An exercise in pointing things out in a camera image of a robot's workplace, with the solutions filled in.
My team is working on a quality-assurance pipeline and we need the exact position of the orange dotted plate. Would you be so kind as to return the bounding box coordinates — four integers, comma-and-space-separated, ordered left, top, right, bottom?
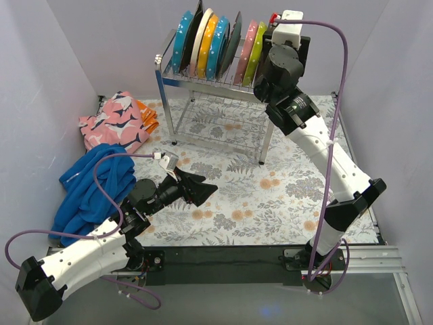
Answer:
197, 15, 219, 79

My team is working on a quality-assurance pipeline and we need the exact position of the aluminium frame rail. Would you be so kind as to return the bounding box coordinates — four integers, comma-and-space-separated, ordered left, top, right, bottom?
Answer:
347, 245, 406, 274

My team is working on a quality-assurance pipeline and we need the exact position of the dark green brown plate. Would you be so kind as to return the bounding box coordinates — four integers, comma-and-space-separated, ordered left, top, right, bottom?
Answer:
218, 11, 242, 79

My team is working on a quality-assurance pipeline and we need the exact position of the steel dish rack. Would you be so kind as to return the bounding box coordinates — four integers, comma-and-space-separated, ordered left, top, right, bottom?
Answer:
154, 29, 274, 165

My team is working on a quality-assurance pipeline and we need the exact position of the purple cable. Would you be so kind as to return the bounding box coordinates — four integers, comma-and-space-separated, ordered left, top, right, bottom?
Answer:
274, 18, 349, 299
5, 152, 162, 310

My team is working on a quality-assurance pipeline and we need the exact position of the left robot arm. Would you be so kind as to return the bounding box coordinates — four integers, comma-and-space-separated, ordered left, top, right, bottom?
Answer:
16, 169, 218, 322

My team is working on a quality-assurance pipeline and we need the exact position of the leftmost blue dotted plate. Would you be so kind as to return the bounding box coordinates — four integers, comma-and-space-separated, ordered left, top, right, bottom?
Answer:
172, 11, 193, 74

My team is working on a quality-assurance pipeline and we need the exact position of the lime green dotted plate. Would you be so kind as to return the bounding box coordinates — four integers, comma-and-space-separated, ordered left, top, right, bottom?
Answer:
242, 22, 267, 87

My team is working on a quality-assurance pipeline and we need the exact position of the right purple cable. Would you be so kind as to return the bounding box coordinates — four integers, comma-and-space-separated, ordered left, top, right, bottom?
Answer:
274, 18, 349, 299

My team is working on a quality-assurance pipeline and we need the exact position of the blue fleece cloth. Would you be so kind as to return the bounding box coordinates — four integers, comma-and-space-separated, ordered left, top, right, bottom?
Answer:
51, 144, 136, 236

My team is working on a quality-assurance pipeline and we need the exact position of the blue dotted plate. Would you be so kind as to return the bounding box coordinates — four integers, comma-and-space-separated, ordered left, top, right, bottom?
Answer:
206, 16, 230, 80
172, 11, 193, 74

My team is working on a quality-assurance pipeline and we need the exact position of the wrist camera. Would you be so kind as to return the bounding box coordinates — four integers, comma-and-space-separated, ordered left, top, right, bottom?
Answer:
271, 9, 304, 50
159, 152, 179, 179

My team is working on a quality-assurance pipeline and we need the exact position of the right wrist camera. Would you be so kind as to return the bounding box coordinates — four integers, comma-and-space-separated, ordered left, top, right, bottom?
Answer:
271, 9, 304, 50

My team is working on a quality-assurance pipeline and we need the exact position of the cream white plate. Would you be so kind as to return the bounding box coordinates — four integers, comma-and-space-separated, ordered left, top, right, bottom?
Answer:
189, 8, 214, 77

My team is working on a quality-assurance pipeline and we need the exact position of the teal floral plate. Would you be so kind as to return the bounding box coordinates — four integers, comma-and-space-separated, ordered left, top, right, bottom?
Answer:
253, 51, 269, 86

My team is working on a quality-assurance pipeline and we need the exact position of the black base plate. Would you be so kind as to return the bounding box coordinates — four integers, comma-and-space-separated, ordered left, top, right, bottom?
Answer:
135, 245, 349, 287

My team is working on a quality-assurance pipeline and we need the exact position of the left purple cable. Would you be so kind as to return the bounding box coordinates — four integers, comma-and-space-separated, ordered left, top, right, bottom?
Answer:
5, 152, 162, 310

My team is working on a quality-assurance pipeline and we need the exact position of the pink dotted plate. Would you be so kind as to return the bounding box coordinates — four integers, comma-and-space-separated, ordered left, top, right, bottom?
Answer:
233, 20, 258, 85

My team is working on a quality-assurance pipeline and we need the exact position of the orange cloth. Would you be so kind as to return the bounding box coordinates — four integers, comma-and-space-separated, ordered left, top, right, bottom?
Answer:
137, 101, 159, 134

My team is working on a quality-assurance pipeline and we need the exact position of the pink whale pattern cloth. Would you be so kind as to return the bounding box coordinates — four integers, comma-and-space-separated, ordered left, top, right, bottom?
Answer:
78, 91, 151, 153

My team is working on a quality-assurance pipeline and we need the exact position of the floral table mat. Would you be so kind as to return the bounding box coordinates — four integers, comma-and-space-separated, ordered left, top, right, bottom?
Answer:
97, 94, 380, 247

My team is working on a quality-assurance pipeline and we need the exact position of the black square plate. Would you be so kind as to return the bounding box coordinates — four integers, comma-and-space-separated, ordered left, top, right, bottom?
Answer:
179, 0, 204, 72

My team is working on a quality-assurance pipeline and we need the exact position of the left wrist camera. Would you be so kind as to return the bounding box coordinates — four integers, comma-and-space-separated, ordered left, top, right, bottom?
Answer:
159, 152, 179, 179

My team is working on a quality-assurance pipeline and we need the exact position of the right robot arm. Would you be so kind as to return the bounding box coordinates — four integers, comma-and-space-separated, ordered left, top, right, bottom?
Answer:
254, 24, 386, 270

